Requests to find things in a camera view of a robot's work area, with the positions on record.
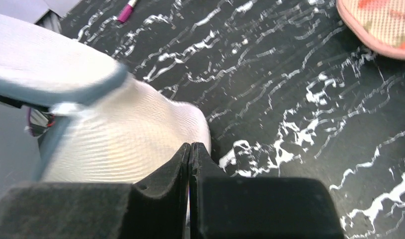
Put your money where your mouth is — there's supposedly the pink white marker pen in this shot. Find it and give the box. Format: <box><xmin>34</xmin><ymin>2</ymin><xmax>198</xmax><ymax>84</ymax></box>
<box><xmin>117</xmin><ymin>0</ymin><xmax>138</xmax><ymax>23</ymax></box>

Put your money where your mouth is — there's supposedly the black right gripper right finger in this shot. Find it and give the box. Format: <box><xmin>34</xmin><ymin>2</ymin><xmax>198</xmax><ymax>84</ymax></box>
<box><xmin>189</xmin><ymin>143</ymin><xmax>344</xmax><ymax>239</ymax></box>

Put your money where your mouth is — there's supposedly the floral padded laundry bag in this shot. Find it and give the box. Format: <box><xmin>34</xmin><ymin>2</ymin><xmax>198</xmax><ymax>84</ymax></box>
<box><xmin>336</xmin><ymin>0</ymin><xmax>405</xmax><ymax>60</ymax></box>

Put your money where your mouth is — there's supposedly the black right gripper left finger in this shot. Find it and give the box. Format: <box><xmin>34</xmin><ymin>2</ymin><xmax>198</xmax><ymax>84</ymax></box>
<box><xmin>0</xmin><ymin>143</ymin><xmax>191</xmax><ymax>239</ymax></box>

